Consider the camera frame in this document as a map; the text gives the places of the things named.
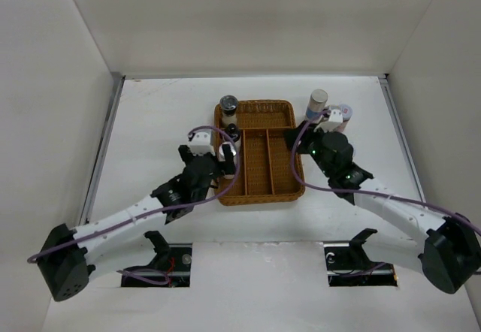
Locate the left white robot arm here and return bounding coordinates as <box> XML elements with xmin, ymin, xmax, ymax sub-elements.
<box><xmin>29</xmin><ymin>142</ymin><xmax>240</xmax><ymax>302</ymax></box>

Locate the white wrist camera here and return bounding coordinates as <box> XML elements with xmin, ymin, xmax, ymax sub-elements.
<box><xmin>318</xmin><ymin>108</ymin><xmax>343</xmax><ymax>132</ymax></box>
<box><xmin>187</xmin><ymin>130</ymin><xmax>215</xmax><ymax>156</ymax></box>

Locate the black-cap white spice jar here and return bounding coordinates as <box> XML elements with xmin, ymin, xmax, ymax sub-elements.
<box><xmin>225</xmin><ymin>123</ymin><xmax>242</xmax><ymax>150</ymax></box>

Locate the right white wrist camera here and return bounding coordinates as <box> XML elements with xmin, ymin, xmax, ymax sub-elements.
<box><xmin>318</xmin><ymin>108</ymin><xmax>343</xmax><ymax>132</ymax></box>

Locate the far red-label spice jar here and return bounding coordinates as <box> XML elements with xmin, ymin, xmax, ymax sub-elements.
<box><xmin>337</xmin><ymin>104</ymin><xmax>353</xmax><ymax>132</ymax></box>

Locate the brown wicker tray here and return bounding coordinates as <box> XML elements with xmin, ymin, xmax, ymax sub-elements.
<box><xmin>218</xmin><ymin>100</ymin><xmax>305</xmax><ymax>206</ymax></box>

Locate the silver-lid salt shaker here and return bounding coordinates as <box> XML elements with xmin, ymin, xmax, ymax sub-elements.
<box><xmin>304</xmin><ymin>89</ymin><xmax>328</xmax><ymax>122</ymax></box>
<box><xmin>217</xmin><ymin>142</ymin><xmax>237</xmax><ymax>180</ymax></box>

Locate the clear-lid white spice jar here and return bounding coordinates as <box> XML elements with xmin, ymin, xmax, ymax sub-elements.
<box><xmin>219</xmin><ymin>95</ymin><xmax>238</xmax><ymax>127</ymax></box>

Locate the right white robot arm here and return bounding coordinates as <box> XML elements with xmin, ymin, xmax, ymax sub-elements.
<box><xmin>283</xmin><ymin>121</ymin><xmax>480</xmax><ymax>294</ymax></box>

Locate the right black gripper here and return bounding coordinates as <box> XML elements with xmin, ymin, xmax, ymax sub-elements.
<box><xmin>283</xmin><ymin>120</ymin><xmax>334</xmax><ymax>178</ymax></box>

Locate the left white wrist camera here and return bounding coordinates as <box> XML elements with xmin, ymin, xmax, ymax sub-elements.
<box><xmin>187</xmin><ymin>130</ymin><xmax>215</xmax><ymax>156</ymax></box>

